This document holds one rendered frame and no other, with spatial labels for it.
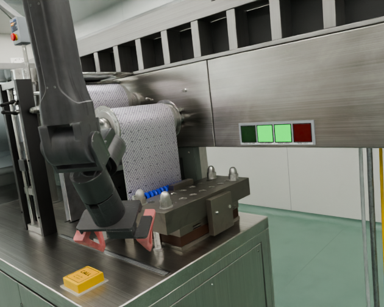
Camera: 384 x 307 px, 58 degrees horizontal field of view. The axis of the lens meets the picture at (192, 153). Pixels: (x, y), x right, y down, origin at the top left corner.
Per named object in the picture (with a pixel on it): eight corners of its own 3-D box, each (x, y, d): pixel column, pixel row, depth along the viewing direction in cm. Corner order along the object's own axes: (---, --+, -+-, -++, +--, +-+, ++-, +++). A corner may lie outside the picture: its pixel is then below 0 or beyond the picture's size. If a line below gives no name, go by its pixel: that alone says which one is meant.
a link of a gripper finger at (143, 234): (131, 234, 70) (116, 202, 64) (165, 233, 68) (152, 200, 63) (121, 264, 65) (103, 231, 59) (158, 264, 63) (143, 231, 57)
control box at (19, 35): (9, 45, 141) (5, 19, 139) (25, 45, 146) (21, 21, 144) (16, 41, 136) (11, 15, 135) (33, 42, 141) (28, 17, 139)
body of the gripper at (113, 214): (93, 208, 66) (77, 180, 62) (144, 206, 64) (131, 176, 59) (80, 236, 61) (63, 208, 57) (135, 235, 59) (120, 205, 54)
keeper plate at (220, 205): (209, 234, 104) (205, 199, 102) (228, 223, 111) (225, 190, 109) (216, 236, 102) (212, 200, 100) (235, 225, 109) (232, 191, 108)
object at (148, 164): (128, 203, 106) (119, 144, 104) (180, 184, 123) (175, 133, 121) (128, 204, 106) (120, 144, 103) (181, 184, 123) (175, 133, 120)
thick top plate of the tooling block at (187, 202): (129, 225, 102) (126, 205, 101) (214, 190, 131) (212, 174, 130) (167, 235, 91) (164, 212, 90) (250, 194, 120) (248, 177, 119)
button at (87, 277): (63, 286, 84) (62, 276, 84) (89, 273, 89) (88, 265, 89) (78, 295, 79) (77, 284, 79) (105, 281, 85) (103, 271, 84)
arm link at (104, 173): (60, 179, 53) (94, 176, 52) (78, 150, 58) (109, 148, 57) (78, 209, 57) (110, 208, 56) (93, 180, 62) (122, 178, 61)
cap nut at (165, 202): (156, 208, 95) (154, 192, 94) (166, 204, 98) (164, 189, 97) (166, 209, 93) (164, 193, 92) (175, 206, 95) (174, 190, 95)
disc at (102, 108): (95, 153, 113) (88, 107, 110) (96, 153, 113) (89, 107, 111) (122, 154, 103) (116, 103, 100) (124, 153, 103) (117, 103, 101)
